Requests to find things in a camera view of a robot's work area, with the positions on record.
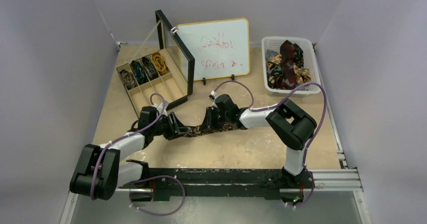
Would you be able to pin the white plastic basket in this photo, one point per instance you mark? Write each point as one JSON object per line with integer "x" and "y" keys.
{"x": 273, "y": 43}

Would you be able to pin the brown floral black tie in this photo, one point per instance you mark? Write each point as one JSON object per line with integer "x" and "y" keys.
{"x": 195, "y": 131}

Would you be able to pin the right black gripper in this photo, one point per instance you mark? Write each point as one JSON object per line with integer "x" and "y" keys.
{"x": 209, "y": 117}

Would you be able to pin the black tie storage box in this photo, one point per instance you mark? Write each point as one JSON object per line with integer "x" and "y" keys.
{"x": 177, "y": 85}

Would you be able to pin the dark grey rolled tie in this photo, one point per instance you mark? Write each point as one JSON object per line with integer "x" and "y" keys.
{"x": 149, "y": 69}

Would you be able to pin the small whiteboard with stand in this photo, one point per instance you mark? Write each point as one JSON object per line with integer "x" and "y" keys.
{"x": 220, "y": 48}

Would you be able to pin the dark red tie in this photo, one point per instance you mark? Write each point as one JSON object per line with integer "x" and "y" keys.
{"x": 291, "y": 57}

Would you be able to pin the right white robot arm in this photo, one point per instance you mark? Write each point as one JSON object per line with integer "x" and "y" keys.
{"x": 292, "y": 125}

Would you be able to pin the black aluminium mounting rail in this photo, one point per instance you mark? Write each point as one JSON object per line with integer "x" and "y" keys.
{"x": 271, "y": 184}

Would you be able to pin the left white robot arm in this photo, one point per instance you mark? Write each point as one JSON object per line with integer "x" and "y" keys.
{"x": 99, "y": 172}

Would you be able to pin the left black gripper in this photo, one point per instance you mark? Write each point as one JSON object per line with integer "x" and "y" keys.
{"x": 179, "y": 128}

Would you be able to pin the colourful patterned tie pile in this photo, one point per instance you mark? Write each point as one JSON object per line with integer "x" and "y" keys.
{"x": 275, "y": 76}

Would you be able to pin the blue dark rolled tie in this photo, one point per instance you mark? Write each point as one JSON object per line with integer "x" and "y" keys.
{"x": 138, "y": 72}

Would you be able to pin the grey patterned rolled tie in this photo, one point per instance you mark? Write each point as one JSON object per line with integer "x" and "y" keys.
{"x": 127, "y": 79}

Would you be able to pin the yellow rolled tie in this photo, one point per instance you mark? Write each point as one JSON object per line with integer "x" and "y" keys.
{"x": 159, "y": 63}

